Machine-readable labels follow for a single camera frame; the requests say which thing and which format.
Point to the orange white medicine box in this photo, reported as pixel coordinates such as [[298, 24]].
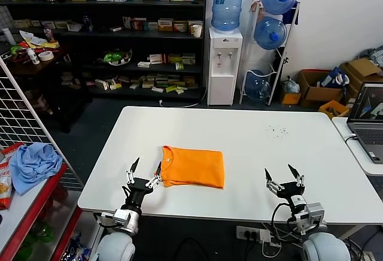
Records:
[[165, 25]]

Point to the white cylinder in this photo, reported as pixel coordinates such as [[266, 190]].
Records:
[[7, 36]]

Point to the dark wooden table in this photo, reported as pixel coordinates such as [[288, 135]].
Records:
[[45, 72]]

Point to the white jug rack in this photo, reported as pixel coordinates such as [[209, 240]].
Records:
[[276, 75]]

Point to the blue bag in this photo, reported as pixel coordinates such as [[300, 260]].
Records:
[[332, 78]]

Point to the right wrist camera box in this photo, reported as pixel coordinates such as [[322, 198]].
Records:
[[315, 214]]

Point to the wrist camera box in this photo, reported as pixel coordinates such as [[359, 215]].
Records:
[[315, 214], [122, 217]]

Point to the large white table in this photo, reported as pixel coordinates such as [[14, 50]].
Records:
[[239, 129]]

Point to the yellow plastic bin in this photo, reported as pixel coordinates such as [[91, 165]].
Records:
[[333, 109]]

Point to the grey laptop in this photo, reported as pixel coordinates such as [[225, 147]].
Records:
[[366, 114]]

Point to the orange t-shirt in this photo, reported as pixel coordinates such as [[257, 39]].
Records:
[[194, 166]]

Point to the small white side table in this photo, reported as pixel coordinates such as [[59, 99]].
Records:
[[359, 156]]

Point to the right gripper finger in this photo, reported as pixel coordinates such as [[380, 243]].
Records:
[[299, 178], [273, 184]]

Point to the pink drink bottle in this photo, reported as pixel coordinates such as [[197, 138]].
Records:
[[48, 33]]

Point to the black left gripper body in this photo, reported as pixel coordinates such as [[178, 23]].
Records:
[[138, 189]]

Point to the small yellow box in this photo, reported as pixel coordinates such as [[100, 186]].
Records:
[[291, 98]]

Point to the bowl of green fruit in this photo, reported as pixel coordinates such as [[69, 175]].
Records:
[[115, 57]]

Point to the white power strip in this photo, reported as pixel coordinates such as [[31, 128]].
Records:
[[248, 233]]

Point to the pile of clothes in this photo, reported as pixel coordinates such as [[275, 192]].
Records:
[[372, 54]]

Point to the small white bottle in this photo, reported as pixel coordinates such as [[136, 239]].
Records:
[[34, 57]]

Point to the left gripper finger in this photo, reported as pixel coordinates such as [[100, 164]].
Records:
[[154, 180], [130, 175]]

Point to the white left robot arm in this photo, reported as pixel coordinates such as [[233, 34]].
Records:
[[118, 243]]

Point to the white water dispenser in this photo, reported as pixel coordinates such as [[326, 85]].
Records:
[[223, 69]]

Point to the open cardboard box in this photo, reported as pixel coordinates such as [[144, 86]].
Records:
[[314, 93]]

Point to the green plastic bottle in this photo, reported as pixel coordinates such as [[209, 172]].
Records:
[[43, 232]]

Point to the clear plastic bag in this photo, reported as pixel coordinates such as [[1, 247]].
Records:
[[291, 86]]

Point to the masking tape roll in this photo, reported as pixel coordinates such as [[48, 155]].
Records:
[[45, 56]]

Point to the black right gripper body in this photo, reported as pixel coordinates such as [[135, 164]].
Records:
[[290, 192]]

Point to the chips snack bag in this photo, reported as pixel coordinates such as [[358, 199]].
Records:
[[4, 189]]

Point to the closed cardboard box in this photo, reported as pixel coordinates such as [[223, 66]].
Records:
[[362, 69]]

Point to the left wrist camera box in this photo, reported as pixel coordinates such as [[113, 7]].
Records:
[[122, 217]]

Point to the black shelving unit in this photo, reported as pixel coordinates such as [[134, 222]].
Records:
[[89, 42]]

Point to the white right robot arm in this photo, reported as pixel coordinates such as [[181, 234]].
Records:
[[323, 246]]

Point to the light blue crumpled cloth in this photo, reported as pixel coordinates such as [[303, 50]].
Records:
[[33, 165]]

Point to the white paper cup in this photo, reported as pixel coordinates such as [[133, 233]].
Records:
[[196, 31]]

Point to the red snack bag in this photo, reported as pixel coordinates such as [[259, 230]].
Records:
[[9, 151]]

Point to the dark blue bottle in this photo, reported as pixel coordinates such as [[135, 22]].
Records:
[[87, 24]]

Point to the red-edged white shelf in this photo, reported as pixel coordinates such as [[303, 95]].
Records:
[[30, 213]]

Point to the yellow paper bags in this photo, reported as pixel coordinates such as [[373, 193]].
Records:
[[36, 41]]

